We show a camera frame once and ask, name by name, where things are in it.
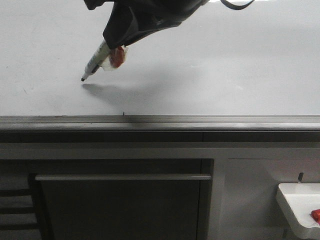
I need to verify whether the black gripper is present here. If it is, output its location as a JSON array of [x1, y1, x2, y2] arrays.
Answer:
[[84, 0, 208, 50]]

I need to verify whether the black whiteboard marker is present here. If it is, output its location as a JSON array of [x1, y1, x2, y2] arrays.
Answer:
[[81, 40, 111, 82]]

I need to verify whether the red capped whiteboard marker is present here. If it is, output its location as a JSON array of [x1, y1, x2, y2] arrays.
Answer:
[[311, 209, 320, 224]]

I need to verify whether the white plastic hanging tray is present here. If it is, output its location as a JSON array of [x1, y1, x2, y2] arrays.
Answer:
[[275, 183, 320, 240]]

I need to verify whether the black cable loop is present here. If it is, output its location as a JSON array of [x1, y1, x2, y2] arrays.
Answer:
[[219, 0, 256, 11]]

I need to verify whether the white whiteboard with grey frame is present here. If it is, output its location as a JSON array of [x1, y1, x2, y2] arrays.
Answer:
[[0, 0, 320, 143]]

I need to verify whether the dark cabinet panel with rail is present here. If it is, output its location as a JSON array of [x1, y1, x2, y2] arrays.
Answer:
[[0, 159, 213, 240]]

